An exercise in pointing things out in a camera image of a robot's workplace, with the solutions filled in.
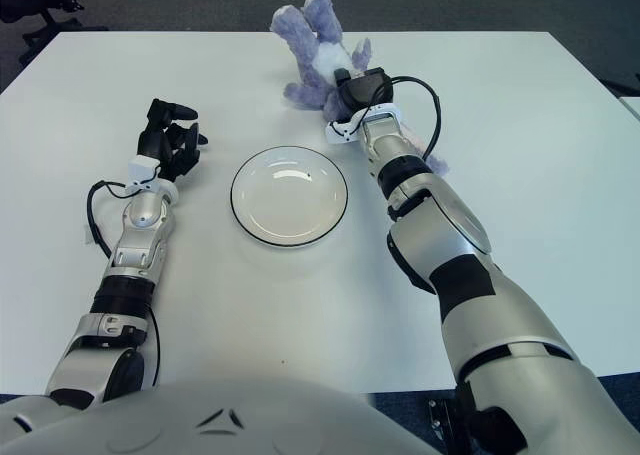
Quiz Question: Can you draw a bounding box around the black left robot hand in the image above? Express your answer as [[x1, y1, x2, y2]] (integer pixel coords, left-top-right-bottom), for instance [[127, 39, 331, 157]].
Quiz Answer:
[[137, 97, 209, 181]]

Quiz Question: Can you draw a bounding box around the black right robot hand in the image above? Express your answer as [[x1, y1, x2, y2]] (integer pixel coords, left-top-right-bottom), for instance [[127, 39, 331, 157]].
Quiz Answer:
[[332, 67, 394, 114]]

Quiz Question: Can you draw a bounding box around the purple plush bunny doll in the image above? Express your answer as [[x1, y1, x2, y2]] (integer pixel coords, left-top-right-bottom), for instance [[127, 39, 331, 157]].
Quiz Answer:
[[269, 0, 451, 176]]

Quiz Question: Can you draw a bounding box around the white plate with black rim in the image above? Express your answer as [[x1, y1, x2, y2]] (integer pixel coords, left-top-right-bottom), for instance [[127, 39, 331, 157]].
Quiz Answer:
[[229, 145, 350, 249]]

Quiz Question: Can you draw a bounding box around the black office chair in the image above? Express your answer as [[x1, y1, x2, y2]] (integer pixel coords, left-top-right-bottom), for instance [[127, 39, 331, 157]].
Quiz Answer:
[[0, 0, 109, 51]]

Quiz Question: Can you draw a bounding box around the black chair base leg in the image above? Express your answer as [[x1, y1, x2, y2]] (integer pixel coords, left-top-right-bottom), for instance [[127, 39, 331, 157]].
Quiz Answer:
[[597, 72, 640, 96]]

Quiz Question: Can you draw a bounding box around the silver robot torso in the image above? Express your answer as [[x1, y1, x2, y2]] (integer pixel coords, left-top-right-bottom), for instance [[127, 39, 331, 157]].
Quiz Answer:
[[0, 377, 446, 455]]

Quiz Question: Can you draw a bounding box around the white left wrist mount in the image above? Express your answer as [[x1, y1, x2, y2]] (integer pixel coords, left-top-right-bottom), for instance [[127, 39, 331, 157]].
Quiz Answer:
[[127, 155, 164, 194]]

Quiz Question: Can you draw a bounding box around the white wrist mount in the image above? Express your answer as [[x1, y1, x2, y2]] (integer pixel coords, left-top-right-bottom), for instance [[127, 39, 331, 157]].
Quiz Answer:
[[127, 155, 164, 194], [324, 103, 404, 145]]

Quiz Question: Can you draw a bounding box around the white right wrist mount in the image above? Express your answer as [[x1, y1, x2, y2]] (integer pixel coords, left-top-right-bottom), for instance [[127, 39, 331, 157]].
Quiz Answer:
[[324, 103, 404, 145]]

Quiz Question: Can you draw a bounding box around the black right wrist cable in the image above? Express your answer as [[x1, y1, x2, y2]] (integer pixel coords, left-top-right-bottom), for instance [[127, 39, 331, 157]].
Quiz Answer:
[[369, 75, 444, 161]]

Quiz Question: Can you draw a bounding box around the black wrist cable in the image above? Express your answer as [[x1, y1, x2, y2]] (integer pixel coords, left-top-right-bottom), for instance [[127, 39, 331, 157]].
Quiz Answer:
[[369, 75, 444, 161], [85, 177, 136, 259]]

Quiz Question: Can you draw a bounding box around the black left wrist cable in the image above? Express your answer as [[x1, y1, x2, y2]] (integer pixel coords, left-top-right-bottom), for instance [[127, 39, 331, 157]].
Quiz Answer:
[[85, 177, 136, 259]]

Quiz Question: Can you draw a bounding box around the black metal bracket with screws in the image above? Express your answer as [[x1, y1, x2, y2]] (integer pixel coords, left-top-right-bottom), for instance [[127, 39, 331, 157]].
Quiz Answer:
[[427, 397, 466, 455]]

